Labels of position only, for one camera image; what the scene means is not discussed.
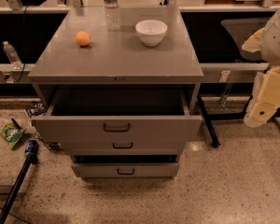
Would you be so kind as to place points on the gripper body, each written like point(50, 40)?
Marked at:
point(277, 39)

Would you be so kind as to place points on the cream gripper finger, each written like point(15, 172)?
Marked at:
point(254, 42)

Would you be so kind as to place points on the grey top drawer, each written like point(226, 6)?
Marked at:
point(104, 115)

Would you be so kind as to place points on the grey drawer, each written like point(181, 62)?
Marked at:
point(125, 166)
point(104, 115)
point(124, 148)

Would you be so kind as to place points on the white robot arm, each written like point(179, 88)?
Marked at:
point(270, 48)

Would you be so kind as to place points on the grey metal drawer cabinet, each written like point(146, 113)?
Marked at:
point(118, 59)

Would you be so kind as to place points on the grey bottom drawer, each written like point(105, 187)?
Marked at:
point(125, 166)

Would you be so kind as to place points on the grey middle drawer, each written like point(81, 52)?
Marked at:
point(124, 148)

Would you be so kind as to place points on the grey chair with black legs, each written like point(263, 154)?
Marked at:
point(240, 30)

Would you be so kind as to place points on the white ceramic bowl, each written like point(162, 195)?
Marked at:
point(151, 32)

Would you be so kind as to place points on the clear plastic water bottle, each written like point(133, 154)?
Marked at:
point(112, 14)

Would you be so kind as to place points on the orange fruit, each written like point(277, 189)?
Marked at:
point(83, 38)

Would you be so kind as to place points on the snack packets on floor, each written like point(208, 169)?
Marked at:
point(35, 109)

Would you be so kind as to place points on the small bottle on ledge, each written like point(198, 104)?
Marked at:
point(12, 55)

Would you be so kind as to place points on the black pole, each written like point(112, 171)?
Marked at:
point(30, 159)

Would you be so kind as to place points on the green snack bag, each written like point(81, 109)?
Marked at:
point(11, 134)

